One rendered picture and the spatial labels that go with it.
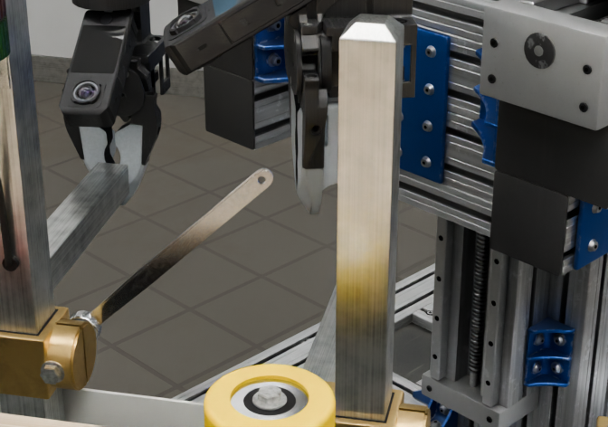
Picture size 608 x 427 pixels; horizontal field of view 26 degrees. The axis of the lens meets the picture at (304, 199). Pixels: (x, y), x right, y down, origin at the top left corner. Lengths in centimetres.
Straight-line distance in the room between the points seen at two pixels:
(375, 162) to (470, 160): 67
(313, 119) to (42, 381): 27
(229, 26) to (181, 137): 266
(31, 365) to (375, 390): 25
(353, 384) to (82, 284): 196
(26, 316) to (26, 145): 13
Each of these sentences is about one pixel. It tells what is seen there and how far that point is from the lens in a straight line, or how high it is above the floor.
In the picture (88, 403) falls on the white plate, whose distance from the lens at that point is 103.
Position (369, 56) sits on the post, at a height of 109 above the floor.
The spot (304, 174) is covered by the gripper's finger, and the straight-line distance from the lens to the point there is 92.
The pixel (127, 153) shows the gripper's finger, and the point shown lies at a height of 87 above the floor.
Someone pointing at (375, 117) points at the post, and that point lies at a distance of 81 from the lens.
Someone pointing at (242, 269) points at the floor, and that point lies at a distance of 285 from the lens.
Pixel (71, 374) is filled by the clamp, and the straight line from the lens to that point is 96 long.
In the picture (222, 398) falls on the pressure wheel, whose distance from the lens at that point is 81.
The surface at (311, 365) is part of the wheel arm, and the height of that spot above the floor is 82.
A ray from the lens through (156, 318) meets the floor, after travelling 268.
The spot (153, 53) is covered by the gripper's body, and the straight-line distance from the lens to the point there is 122.
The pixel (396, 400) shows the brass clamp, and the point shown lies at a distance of 94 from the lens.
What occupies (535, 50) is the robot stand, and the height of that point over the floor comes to 96.
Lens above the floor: 136
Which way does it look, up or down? 25 degrees down
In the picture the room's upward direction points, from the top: straight up
